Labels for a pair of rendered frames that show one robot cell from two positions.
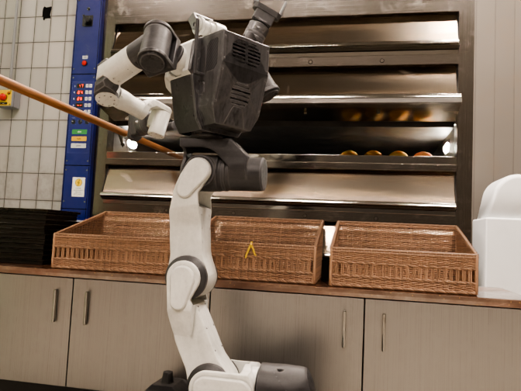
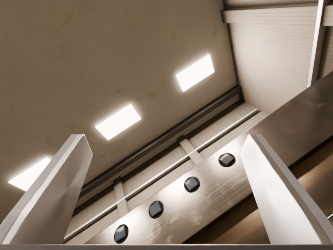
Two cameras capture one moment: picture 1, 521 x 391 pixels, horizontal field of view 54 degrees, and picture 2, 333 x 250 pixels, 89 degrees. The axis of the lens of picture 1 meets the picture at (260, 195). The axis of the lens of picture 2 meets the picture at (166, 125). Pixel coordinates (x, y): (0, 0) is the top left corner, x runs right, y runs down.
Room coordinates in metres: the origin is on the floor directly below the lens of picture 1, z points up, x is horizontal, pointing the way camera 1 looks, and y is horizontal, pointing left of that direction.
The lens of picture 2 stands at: (1.97, 0.00, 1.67)
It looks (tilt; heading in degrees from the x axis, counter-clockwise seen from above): 52 degrees up; 344
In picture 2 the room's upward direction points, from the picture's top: 38 degrees counter-clockwise
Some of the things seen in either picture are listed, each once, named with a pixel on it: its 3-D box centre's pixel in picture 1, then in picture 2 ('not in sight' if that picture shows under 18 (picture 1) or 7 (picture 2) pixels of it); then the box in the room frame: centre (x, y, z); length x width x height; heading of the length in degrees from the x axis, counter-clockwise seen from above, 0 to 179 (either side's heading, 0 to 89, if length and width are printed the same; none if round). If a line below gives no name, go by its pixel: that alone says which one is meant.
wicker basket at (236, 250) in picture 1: (258, 245); not in sight; (2.33, 0.00, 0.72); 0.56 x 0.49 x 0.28; 80
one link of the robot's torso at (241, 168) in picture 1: (224, 164); not in sight; (1.73, 0.13, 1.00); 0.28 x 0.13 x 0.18; 78
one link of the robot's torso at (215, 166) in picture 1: (206, 173); not in sight; (1.75, 0.19, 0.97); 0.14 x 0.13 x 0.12; 168
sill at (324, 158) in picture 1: (270, 158); not in sight; (2.62, -0.04, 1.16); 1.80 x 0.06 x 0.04; 78
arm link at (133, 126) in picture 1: (140, 125); not in sight; (2.07, 0.50, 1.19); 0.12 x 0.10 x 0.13; 43
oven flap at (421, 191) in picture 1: (268, 185); not in sight; (2.60, -0.04, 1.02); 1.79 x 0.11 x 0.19; 78
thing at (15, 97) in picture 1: (8, 98); not in sight; (2.85, 1.44, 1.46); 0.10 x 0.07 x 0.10; 78
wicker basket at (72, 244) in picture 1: (133, 239); not in sight; (2.45, 0.59, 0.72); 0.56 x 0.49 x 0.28; 80
